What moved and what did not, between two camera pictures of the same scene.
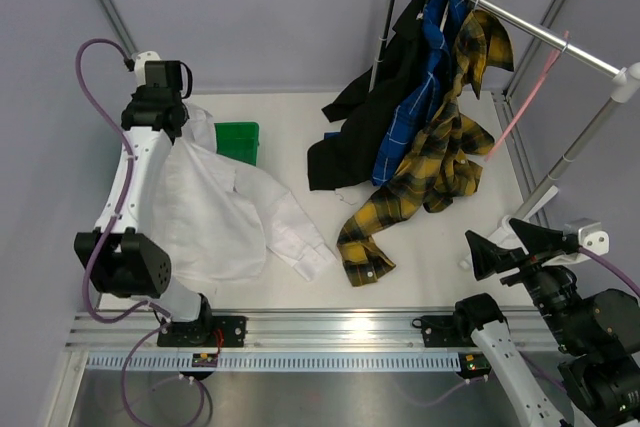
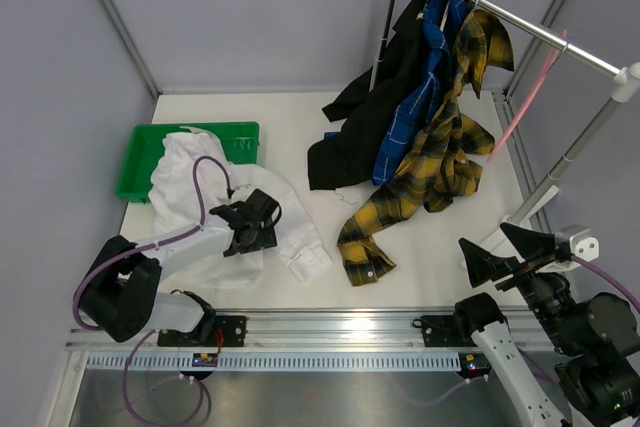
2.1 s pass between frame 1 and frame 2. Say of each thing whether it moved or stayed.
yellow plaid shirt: stayed
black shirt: stayed
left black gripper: moved
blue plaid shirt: stayed
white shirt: moved
